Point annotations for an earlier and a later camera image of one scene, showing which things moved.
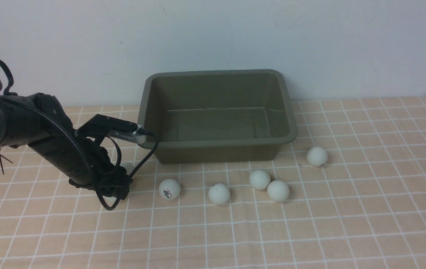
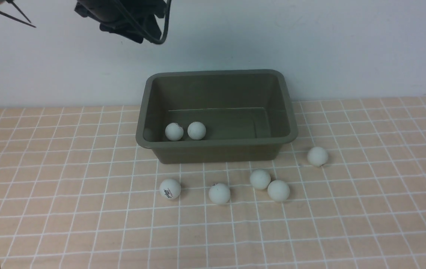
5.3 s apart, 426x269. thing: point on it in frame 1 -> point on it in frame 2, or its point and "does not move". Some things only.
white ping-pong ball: (218, 193) does not move
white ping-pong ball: (278, 191) does not move
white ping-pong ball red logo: (169, 189) does not move
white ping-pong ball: (128, 166) -> (196, 130)
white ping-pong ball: (259, 179) does not move
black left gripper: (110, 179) -> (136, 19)
